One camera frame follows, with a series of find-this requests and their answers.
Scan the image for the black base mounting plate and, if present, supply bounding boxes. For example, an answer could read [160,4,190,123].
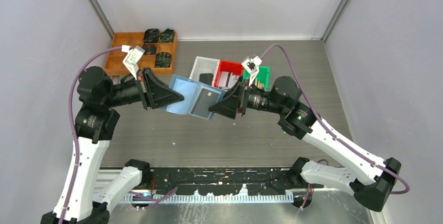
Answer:
[135,167,307,196]

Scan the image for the white cards pile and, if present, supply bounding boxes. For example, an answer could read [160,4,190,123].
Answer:
[217,72,240,90]

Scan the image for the gold cards pile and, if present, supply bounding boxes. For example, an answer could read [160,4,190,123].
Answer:
[253,79,266,90]

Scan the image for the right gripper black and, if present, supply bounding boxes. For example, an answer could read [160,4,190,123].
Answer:
[208,75,287,120]

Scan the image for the dark card in holder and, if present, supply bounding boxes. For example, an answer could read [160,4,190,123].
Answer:
[190,88,225,120]

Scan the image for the green plastic bin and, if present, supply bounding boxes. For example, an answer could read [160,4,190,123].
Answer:
[255,66,270,91]

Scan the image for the rolled dark tie top-right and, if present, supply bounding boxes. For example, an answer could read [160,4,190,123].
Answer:
[158,28,175,43]

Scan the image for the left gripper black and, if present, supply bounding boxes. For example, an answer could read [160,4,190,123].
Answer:
[103,66,184,110]

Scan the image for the red plastic bin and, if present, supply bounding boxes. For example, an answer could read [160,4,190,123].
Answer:
[214,60,244,87]

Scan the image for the blue leather card holder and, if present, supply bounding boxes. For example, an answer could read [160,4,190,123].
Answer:
[163,75,219,115]

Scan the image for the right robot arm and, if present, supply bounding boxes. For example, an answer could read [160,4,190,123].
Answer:
[209,76,401,212]

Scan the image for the rolled dark tie middle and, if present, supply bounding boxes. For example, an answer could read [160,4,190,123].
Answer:
[142,43,157,55]

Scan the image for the wooden compartment tray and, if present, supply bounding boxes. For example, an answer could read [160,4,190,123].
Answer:
[103,32,178,76]

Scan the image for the aluminium frame rail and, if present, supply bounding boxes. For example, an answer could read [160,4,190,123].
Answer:
[120,186,294,203]

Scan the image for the rolled dark tie top-left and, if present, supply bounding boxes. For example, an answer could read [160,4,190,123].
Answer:
[143,28,160,43]

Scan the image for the rolled dark tie bottom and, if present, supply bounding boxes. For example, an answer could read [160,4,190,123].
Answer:
[155,52,172,68]

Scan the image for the black card stack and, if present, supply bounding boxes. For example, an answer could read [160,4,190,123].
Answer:
[199,73,214,86]

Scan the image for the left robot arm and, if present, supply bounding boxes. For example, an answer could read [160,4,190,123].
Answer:
[41,66,184,223]

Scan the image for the white plastic bin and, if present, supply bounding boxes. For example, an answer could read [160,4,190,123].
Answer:
[189,56,220,86]

